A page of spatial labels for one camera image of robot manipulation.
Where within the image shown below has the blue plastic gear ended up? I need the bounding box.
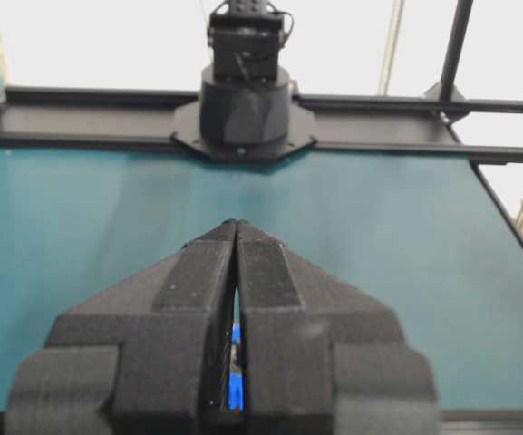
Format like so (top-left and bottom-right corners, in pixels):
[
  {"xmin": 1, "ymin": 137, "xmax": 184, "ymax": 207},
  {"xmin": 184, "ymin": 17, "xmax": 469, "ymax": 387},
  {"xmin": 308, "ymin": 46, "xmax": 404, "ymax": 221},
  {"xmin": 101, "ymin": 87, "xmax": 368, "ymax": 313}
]
[{"xmin": 228, "ymin": 323, "xmax": 245, "ymax": 412}]

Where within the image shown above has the black upright frame post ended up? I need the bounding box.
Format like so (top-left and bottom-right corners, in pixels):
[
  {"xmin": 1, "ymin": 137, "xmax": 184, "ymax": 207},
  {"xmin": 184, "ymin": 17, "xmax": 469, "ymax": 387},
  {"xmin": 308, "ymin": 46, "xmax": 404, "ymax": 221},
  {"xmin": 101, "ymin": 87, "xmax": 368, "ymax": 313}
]
[{"xmin": 423, "ymin": 0, "xmax": 473, "ymax": 102}]

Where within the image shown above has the black aluminium frame rail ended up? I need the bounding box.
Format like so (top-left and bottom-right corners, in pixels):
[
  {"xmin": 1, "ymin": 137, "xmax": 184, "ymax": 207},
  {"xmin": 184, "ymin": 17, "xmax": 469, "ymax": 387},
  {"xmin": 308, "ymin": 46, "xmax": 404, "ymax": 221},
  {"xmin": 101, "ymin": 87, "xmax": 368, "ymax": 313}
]
[{"xmin": 0, "ymin": 87, "xmax": 523, "ymax": 165}]

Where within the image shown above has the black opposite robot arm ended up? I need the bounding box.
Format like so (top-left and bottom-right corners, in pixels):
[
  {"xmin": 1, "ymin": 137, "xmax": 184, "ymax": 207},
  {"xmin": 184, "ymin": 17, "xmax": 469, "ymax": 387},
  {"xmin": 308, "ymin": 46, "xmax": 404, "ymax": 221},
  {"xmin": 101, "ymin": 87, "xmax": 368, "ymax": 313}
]
[{"xmin": 199, "ymin": 1, "xmax": 291, "ymax": 147}]

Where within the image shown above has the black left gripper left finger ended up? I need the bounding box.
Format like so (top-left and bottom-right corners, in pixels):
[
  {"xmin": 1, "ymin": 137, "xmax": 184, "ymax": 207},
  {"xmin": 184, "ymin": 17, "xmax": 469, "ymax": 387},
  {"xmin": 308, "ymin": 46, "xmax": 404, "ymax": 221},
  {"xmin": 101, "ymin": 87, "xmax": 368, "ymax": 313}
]
[{"xmin": 5, "ymin": 219, "xmax": 237, "ymax": 434}]

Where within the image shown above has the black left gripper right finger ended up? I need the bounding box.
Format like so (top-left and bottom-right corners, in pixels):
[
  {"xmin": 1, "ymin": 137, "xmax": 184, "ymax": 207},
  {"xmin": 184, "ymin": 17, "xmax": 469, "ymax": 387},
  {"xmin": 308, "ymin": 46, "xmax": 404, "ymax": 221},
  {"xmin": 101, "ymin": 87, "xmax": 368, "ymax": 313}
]
[{"xmin": 236, "ymin": 221, "xmax": 438, "ymax": 434}]

